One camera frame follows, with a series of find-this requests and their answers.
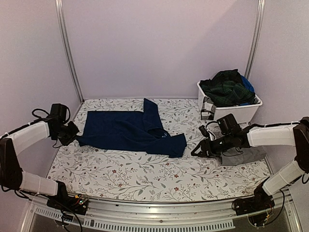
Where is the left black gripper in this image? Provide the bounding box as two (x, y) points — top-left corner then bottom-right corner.
(54, 120), (79, 145)

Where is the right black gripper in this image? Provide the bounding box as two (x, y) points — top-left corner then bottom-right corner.
(191, 133), (233, 159)

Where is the grey button shirt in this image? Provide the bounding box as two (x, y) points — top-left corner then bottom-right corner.
(217, 122), (267, 166)

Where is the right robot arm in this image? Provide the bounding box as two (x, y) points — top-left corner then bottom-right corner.
(191, 114), (309, 211)

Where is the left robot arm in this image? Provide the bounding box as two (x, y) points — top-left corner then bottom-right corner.
(0, 103), (79, 210)

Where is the white laundry basket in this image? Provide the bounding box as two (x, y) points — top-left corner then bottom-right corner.
(197, 82), (263, 124)

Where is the black white checkered garment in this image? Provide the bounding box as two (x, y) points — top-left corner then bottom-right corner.
(201, 97), (216, 120)

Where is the floral tablecloth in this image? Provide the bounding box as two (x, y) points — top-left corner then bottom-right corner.
(47, 99), (270, 202)

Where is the dark green plaid garment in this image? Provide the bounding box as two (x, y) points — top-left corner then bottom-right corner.
(199, 69), (256, 107)

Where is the light blue garment in basket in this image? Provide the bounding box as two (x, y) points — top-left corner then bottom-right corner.
(241, 76), (255, 93)

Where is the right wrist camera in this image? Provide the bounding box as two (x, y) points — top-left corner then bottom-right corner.
(198, 125), (215, 141)

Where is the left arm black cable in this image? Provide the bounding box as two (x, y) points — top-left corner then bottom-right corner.
(31, 108), (53, 119)

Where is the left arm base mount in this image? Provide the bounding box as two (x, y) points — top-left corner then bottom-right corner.
(47, 181), (89, 216)

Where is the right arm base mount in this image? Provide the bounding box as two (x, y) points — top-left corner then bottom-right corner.
(232, 185), (275, 216)

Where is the left aluminium corner post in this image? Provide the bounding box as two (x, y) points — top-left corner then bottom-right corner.
(55, 0), (84, 103)

